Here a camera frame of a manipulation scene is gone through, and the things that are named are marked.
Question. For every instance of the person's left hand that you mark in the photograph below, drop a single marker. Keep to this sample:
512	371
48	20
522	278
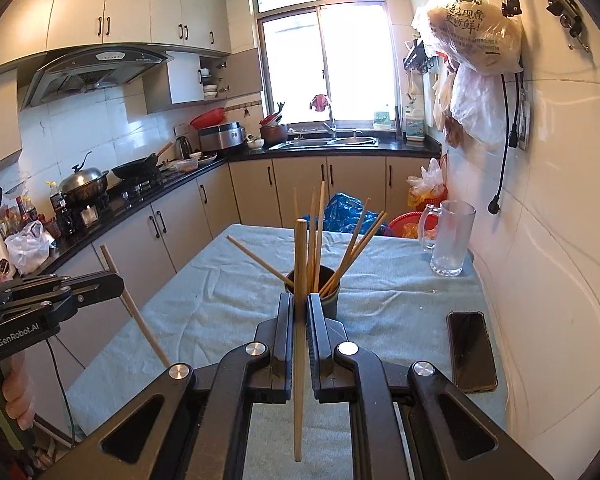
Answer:
20	390

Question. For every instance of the black wall rack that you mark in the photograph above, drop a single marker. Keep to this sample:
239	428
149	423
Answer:
420	57

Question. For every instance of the black gas stove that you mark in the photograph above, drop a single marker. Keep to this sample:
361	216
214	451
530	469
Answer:
135	185

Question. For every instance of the red cloth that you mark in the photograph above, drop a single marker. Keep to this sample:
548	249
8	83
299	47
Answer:
319	102

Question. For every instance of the black frying pan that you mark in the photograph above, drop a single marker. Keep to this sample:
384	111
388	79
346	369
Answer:
135	167

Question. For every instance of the printed bag with brown contents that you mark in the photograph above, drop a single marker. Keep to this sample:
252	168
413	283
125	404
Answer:
475	25

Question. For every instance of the clear glass mug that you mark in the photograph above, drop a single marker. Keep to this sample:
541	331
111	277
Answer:
452	245

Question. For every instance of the beige base cabinets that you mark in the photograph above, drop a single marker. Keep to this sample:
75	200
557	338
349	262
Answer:
180	230

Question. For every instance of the pink and white plastic bag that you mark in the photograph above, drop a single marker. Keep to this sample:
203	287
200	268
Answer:
427	182

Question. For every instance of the food container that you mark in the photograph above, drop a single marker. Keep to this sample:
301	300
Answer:
187	165

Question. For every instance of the black smartphone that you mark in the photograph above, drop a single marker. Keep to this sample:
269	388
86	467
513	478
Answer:
472	352

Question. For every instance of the white detergent bottle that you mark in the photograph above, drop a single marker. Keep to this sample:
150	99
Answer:
415	120

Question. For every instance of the open wall cabinet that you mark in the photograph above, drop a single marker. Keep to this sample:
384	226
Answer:
182	80

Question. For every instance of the black wall hooks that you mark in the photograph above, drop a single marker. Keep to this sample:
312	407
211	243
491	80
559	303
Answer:
560	5

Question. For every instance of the steel wok with lid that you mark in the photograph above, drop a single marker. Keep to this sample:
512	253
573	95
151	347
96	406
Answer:
85	182

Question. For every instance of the black kitchen countertop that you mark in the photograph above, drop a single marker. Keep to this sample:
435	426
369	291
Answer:
405	146

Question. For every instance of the steel kettle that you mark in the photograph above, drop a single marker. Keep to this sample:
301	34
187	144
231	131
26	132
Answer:
182	147

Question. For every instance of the green sponge pack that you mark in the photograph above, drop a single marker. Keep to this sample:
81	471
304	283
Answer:
383	120

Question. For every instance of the red plastic basin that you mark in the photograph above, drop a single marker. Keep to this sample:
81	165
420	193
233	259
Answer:
207	120

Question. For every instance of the red plastic basket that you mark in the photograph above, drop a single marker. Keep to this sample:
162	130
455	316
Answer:
405	225

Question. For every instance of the pale green table cloth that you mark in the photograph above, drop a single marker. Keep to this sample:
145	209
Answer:
220	310

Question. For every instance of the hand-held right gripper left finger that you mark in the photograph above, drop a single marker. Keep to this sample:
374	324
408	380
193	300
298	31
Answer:
285	340

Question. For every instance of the small glass jar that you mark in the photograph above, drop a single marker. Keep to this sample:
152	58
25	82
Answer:
88	215

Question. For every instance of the chrome faucet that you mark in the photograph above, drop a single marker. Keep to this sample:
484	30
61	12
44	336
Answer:
331	120

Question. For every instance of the stacked white bowls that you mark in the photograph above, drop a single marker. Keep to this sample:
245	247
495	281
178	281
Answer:
210	85

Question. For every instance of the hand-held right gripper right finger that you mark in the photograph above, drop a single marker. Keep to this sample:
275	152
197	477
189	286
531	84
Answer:
316	340

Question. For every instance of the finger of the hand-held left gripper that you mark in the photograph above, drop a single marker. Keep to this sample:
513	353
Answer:
30	284
100	287

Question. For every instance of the brown clay pot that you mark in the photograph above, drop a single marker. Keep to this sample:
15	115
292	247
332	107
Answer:
274	135

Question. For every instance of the beige wall cabinets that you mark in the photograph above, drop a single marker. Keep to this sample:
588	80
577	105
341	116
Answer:
130	5

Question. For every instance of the white plastic bag on counter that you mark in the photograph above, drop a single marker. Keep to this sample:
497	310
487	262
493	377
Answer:
27	250

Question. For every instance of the steel range hood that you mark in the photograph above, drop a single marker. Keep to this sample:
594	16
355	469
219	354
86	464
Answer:
95	72

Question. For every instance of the cluster of condiment bottles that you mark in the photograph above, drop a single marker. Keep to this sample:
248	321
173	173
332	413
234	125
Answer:
22	212

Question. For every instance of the white hanging plastic bag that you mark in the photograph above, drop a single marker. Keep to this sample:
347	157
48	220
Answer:
477	105

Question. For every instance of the dark grey chopstick holder cup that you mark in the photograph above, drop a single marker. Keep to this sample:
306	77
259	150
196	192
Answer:
331	302

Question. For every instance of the silver rice cooker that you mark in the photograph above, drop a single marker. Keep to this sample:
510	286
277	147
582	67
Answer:
222	137

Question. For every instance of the wall power outlet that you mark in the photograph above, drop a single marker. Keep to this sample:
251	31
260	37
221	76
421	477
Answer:
522	120

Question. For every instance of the steel sink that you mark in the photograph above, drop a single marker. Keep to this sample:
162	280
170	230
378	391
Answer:
325	142

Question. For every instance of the dark sauce bottle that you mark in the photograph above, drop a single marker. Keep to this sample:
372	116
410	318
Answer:
62	215

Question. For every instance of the blue plastic bag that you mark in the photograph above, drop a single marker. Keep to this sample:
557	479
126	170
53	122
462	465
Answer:
345	210

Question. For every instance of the kitchen window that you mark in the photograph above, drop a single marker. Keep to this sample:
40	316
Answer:
325	60

